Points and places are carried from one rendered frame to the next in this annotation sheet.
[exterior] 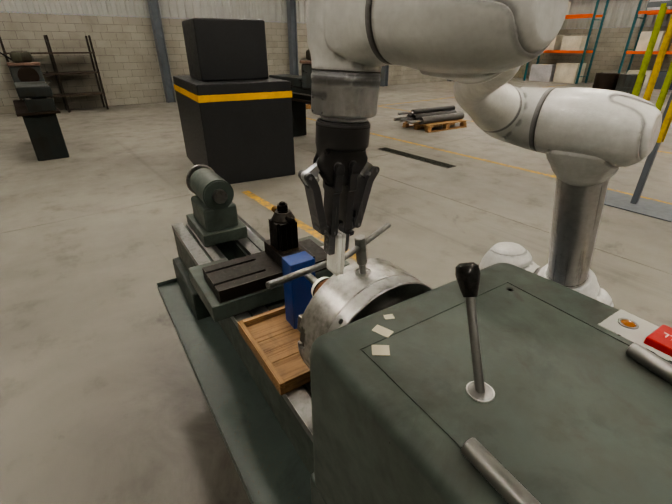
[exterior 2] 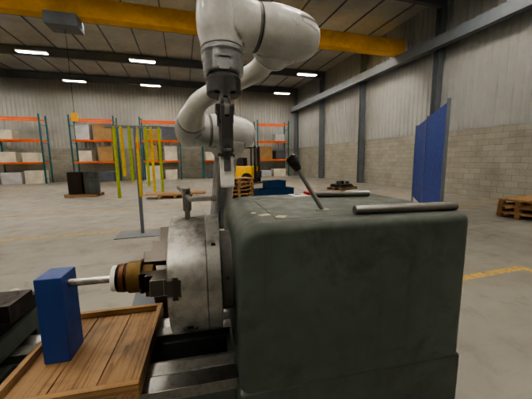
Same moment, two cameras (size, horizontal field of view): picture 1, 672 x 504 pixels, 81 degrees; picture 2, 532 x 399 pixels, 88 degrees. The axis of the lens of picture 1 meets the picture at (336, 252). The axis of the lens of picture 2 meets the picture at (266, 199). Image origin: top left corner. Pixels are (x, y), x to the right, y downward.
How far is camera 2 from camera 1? 66 cm
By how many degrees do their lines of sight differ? 68
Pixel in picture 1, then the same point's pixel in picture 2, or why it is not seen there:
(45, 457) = not seen: outside the picture
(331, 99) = (236, 59)
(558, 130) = not seen: hidden behind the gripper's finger
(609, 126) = (243, 127)
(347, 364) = (285, 222)
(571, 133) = not seen: hidden behind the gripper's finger
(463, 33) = (307, 37)
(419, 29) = (291, 31)
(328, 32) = (237, 20)
